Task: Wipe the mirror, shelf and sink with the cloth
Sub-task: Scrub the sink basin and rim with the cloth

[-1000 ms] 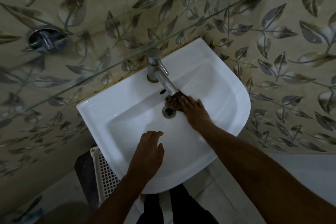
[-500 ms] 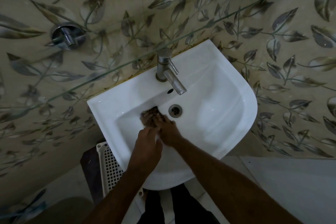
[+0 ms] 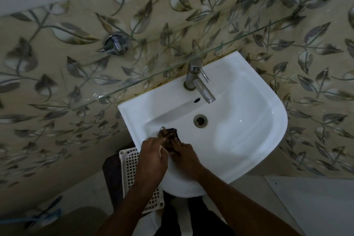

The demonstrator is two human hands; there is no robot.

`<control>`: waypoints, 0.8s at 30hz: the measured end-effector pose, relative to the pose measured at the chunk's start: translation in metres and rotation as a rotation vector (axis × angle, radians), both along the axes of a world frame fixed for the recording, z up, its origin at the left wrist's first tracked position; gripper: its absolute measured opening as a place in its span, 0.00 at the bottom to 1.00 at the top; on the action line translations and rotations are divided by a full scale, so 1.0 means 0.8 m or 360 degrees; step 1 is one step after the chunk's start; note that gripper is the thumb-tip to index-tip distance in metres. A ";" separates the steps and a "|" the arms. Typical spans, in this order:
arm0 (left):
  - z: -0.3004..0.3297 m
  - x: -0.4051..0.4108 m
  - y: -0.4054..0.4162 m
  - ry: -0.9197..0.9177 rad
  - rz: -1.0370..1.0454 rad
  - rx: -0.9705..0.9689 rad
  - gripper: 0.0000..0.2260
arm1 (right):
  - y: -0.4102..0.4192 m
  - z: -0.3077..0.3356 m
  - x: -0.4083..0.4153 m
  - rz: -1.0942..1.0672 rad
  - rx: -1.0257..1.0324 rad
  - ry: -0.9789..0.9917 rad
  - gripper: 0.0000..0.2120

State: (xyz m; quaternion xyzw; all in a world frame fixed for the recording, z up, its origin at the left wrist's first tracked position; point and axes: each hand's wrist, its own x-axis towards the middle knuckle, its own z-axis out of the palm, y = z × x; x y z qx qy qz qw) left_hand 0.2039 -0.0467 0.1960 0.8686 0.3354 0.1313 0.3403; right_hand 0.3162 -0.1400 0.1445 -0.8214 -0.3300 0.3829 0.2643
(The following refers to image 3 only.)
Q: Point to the person's left hand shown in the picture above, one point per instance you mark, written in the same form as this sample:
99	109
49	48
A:
152	158

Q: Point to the person's right hand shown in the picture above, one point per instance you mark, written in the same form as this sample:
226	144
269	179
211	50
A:
186	158

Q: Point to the person's right fingers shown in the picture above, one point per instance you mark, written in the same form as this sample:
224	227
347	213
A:
174	148

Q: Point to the person's left fingers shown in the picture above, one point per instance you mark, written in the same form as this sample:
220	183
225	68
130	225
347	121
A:
158	142

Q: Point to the dark brown scrubber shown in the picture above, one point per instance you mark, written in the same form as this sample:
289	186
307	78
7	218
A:
169	133

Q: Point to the person's left forearm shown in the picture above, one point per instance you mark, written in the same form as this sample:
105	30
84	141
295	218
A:
132	205

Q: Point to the person's right forearm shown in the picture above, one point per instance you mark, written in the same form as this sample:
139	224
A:
235	205

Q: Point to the white plastic mesh basket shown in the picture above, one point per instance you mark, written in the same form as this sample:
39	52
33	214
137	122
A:
128	166

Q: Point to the dark brown stool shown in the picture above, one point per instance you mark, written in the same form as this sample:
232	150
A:
112	177

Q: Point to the white ceramic wash basin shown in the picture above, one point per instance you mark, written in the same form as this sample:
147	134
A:
243	122

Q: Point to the person's dark trousers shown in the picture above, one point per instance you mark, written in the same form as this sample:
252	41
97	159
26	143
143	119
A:
168	223

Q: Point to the steel basin tap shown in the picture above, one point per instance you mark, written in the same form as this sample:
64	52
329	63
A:
195	74

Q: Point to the clear glass shelf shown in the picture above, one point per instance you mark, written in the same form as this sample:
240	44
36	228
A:
171	58

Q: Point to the white flat panel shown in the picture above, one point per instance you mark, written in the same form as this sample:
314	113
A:
315	205

